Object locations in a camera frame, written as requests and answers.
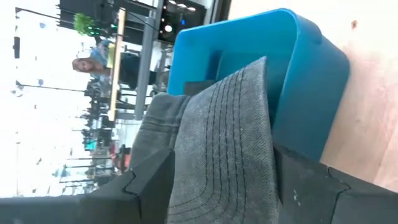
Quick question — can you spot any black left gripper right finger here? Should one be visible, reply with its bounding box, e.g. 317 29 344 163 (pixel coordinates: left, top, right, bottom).
273 144 398 224

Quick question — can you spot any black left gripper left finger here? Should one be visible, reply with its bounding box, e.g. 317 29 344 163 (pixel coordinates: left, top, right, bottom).
0 148 176 224

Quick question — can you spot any grey denim baseball cap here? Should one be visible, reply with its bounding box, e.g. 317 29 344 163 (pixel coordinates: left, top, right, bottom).
129 55 282 224

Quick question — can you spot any blue plastic bin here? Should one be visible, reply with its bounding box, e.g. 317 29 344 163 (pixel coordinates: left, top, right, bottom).
167 8 351 163

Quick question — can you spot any black chair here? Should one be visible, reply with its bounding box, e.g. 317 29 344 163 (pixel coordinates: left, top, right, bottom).
119 52 156 90

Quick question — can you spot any person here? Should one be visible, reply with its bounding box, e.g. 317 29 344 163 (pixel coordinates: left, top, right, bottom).
72 39 111 78

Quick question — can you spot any light wooden table top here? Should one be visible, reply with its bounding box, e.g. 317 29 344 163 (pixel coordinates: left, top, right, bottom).
108 7 127 122

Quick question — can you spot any green leafy plant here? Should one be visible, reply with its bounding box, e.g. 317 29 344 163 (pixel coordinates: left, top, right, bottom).
73 12 96 35

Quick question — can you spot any black perforated computer case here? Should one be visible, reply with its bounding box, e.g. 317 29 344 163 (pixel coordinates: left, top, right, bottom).
157 0 208 44

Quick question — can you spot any grey metal post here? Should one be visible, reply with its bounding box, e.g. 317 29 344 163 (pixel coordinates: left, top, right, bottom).
134 0 165 121

